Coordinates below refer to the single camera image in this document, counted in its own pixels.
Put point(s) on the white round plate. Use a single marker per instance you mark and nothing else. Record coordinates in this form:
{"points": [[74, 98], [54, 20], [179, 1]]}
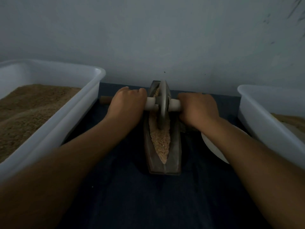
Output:
{"points": [[212, 144]]}

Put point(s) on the large brown grain heap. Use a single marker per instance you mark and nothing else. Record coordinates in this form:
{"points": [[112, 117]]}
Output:
{"points": [[291, 121], [26, 116]]}

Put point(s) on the person's right forearm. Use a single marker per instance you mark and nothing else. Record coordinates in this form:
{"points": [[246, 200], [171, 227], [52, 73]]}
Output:
{"points": [[262, 178]]}

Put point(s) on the white plastic tub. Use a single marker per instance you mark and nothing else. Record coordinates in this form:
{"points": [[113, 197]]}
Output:
{"points": [[74, 114], [267, 131]]}

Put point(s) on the person's left hand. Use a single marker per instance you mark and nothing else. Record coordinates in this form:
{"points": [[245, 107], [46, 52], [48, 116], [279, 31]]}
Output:
{"points": [[126, 105]]}

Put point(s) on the boat-shaped metal grinding trough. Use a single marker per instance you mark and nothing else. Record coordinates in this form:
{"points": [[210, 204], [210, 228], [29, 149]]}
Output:
{"points": [[169, 165]]}

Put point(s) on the dark blue table cloth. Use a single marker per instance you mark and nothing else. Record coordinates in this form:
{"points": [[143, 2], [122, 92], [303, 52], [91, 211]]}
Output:
{"points": [[124, 205]]}

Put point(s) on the person's left forearm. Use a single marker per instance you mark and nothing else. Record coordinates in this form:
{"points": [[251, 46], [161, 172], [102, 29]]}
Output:
{"points": [[50, 181]]}

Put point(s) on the person's right hand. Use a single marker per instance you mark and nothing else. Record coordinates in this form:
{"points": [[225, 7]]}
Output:
{"points": [[198, 109]]}

